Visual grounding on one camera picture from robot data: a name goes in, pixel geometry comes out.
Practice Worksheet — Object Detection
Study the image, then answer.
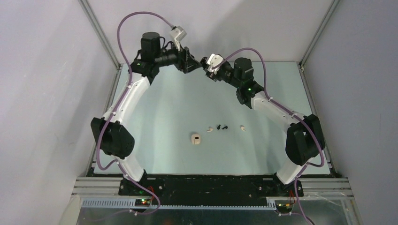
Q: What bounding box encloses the controller circuit board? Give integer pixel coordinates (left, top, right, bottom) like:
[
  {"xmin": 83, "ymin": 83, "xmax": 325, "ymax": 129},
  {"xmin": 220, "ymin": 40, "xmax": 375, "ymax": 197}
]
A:
[
  {"xmin": 134, "ymin": 198, "xmax": 152, "ymax": 207},
  {"xmin": 276, "ymin": 203, "xmax": 294, "ymax": 214}
]

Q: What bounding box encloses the aluminium frame rail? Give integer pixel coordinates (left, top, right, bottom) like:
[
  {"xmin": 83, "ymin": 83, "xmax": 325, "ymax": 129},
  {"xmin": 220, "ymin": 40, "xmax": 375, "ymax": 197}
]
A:
[{"xmin": 72, "ymin": 177, "xmax": 354, "ymax": 200}]

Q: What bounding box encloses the grey slotted cable duct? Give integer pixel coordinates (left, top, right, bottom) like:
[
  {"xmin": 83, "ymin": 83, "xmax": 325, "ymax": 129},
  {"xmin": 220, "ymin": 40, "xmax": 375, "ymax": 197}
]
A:
[{"xmin": 81, "ymin": 198, "xmax": 276, "ymax": 210}]

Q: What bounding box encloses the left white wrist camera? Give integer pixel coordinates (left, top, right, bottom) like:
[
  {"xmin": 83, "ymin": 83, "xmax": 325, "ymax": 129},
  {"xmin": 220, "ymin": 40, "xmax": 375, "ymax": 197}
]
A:
[{"xmin": 169, "ymin": 26, "xmax": 187, "ymax": 52}]

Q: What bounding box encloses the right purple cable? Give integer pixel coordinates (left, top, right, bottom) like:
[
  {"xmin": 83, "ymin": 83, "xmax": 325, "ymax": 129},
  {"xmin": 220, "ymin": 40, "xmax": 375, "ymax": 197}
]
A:
[{"xmin": 211, "ymin": 47, "xmax": 326, "ymax": 225}]

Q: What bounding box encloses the beige earbud charging case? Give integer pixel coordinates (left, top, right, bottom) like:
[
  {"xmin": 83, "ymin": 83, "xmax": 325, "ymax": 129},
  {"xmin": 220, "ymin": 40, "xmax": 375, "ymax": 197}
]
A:
[{"xmin": 191, "ymin": 133, "xmax": 201, "ymax": 145}]

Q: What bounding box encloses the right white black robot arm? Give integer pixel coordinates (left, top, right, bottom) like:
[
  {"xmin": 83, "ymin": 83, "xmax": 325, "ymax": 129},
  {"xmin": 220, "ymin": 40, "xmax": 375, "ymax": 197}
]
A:
[{"xmin": 200, "ymin": 54, "xmax": 325, "ymax": 196}]

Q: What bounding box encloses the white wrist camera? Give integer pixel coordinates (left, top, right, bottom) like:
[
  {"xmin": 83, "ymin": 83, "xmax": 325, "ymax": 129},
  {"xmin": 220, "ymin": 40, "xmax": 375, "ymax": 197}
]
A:
[
  {"xmin": 208, "ymin": 54, "xmax": 224, "ymax": 74},
  {"xmin": 169, "ymin": 26, "xmax": 187, "ymax": 52}
]

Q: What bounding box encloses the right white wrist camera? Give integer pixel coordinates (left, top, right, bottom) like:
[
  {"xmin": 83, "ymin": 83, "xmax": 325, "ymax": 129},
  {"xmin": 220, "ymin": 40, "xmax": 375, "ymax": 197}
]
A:
[{"xmin": 208, "ymin": 54, "xmax": 224, "ymax": 74}]

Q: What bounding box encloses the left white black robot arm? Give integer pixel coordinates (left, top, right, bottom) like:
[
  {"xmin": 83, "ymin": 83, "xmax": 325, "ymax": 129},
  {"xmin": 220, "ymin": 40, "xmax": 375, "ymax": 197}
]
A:
[{"xmin": 91, "ymin": 27, "xmax": 201, "ymax": 195}]

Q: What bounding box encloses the purple cable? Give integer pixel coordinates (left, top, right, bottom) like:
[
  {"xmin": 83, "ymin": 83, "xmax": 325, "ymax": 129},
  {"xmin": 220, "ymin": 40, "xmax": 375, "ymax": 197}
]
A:
[
  {"xmin": 211, "ymin": 47, "xmax": 326, "ymax": 225},
  {"xmin": 95, "ymin": 12, "xmax": 161, "ymax": 216}
]

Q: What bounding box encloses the left controller circuit board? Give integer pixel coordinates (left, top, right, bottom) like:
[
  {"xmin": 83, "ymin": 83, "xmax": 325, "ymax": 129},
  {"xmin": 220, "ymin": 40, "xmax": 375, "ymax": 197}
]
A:
[{"xmin": 134, "ymin": 198, "xmax": 152, "ymax": 207}]

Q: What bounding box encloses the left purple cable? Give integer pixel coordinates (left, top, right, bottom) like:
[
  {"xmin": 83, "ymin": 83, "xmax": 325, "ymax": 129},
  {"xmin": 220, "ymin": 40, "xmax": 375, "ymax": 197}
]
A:
[{"xmin": 95, "ymin": 12, "xmax": 161, "ymax": 216}]

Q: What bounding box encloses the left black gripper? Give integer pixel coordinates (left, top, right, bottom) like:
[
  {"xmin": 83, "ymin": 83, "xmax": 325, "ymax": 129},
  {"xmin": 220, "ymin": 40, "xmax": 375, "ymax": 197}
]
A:
[{"xmin": 153, "ymin": 38, "xmax": 201, "ymax": 74}]

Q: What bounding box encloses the right controller circuit board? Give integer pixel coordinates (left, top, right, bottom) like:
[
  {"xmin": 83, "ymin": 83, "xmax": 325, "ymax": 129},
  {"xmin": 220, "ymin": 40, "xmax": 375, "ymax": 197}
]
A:
[{"xmin": 276, "ymin": 203, "xmax": 294, "ymax": 214}]

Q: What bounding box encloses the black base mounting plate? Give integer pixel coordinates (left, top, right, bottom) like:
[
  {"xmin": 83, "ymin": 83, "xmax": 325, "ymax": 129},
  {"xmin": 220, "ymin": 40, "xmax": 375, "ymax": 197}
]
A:
[{"xmin": 118, "ymin": 174, "xmax": 304, "ymax": 206}]

